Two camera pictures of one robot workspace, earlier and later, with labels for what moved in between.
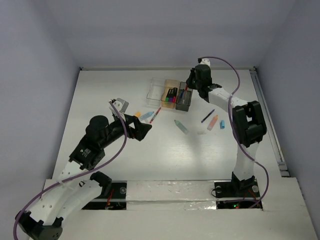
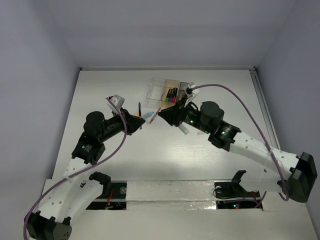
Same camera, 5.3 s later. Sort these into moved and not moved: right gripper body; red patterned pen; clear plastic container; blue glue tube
Moved: right gripper body
Not moved: clear plastic container; blue glue tube; red patterned pen
